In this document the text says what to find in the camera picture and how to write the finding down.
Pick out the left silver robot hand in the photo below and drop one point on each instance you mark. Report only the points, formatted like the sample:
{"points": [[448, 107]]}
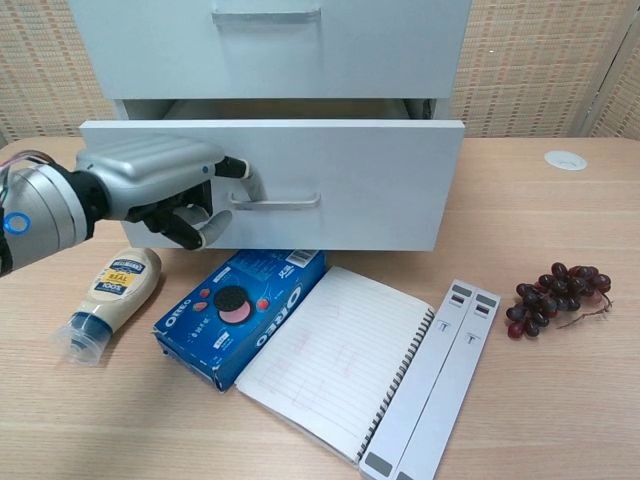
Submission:
{"points": [[150, 170]]}

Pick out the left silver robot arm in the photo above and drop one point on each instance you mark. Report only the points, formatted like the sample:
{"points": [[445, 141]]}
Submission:
{"points": [[45, 210]]}

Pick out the mayonnaise squeeze bottle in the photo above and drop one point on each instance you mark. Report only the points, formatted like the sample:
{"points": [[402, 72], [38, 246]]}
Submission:
{"points": [[114, 295]]}

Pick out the blue Oreo cookie box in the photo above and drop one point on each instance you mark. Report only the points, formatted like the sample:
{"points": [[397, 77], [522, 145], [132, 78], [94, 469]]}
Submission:
{"points": [[240, 305]]}

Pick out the spiral lined notebook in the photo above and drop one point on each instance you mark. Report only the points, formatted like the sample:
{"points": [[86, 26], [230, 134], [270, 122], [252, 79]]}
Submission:
{"points": [[335, 345]]}

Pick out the silver folding laptop stand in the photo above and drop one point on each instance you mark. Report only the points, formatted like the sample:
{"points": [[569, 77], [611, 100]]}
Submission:
{"points": [[430, 380]]}

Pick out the beige woven screen panel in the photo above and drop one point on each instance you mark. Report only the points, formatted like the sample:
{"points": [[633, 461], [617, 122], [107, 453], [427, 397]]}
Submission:
{"points": [[525, 65]]}

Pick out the dark purple grape bunch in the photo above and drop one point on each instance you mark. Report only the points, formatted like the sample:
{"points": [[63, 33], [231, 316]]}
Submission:
{"points": [[555, 297]]}

